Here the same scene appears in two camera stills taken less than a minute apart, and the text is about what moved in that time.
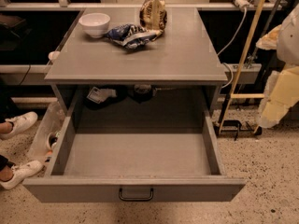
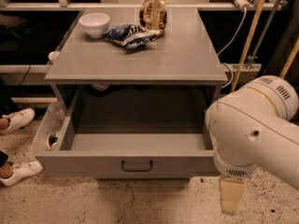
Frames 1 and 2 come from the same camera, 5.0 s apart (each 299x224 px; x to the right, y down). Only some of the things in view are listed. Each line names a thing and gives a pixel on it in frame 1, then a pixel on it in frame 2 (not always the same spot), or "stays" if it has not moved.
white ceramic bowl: x=96 y=24 stays
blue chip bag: x=131 y=36 stays
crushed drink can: x=51 y=139 stays
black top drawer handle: x=136 y=199 -> x=136 y=170
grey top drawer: x=135 y=167 -> x=134 y=133
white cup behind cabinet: x=53 y=55 stays
